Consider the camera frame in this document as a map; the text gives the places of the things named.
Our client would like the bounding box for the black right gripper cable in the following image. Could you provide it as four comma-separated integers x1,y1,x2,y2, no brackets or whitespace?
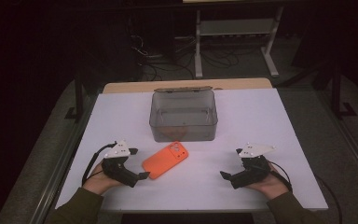
267,160,343,224

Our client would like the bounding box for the orange phone case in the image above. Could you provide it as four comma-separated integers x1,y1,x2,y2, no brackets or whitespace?
141,140,189,180

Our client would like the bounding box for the black metal stand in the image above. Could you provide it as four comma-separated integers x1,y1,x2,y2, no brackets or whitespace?
329,60,358,120

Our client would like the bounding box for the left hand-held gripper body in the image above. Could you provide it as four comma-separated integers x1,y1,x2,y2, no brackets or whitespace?
101,140,141,189

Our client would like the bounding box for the person's left hand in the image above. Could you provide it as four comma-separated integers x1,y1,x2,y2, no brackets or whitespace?
82,161,124,196

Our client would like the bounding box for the person's right hand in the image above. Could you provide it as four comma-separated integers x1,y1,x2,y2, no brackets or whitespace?
245,162,290,201

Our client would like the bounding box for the tangle of floor cables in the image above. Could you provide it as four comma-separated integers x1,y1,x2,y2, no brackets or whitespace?
130,33,241,82

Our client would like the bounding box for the transparent grey plastic box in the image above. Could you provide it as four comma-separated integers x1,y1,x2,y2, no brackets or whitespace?
148,86,219,144

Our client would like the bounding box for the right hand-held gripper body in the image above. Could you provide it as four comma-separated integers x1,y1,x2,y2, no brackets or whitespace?
229,143,277,189

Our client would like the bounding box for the white metal desk frame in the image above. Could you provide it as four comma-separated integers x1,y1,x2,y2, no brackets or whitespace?
194,0,285,78

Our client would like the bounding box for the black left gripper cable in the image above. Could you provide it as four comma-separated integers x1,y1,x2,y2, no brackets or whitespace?
81,142,118,187

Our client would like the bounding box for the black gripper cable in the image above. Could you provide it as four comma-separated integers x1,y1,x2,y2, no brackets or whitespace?
267,160,343,224
81,142,118,187

